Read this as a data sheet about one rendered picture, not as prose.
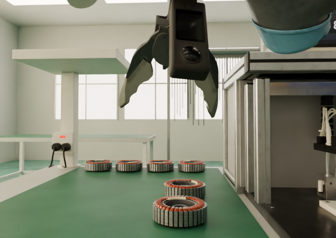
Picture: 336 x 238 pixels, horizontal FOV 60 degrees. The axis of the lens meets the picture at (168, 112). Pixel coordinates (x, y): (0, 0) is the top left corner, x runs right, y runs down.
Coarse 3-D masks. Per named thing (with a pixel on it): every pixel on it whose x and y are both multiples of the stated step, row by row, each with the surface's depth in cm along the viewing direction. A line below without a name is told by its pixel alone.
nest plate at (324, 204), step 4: (320, 200) 63; (324, 200) 63; (328, 200) 63; (332, 200) 63; (320, 204) 62; (324, 204) 61; (328, 204) 60; (332, 204) 60; (324, 208) 61; (328, 208) 59; (332, 208) 57; (332, 212) 57
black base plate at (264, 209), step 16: (272, 192) 75; (288, 192) 75; (304, 192) 75; (256, 208) 68; (272, 208) 61; (288, 208) 61; (304, 208) 61; (320, 208) 61; (272, 224) 56; (288, 224) 52; (304, 224) 52; (320, 224) 52
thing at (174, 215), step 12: (156, 204) 59; (168, 204) 62; (180, 204) 61; (192, 204) 62; (204, 204) 59; (156, 216) 57; (168, 216) 56; (180, 216) 55; (192, 216) 56; (204, 216) 57
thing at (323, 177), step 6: (318, 174) 71; (324, 174) 70; (330, 174) 70; (324, 180) 68; (330, 180) 68; (324, 186) 68; (330, 186) 67; (318, 192) 71; (324, 192) 68; (330, 192) 67; (324, 198) 68; (330, 198) 67
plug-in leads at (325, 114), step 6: (324, 108) 71; (330, 108) 72; (324, 114) 72; (324, 120) 73; (324, 126) 73; (324, 132) 73; (330, 132) 68; (318, 138) 73; (324, 138) 73; (330, 138) 68
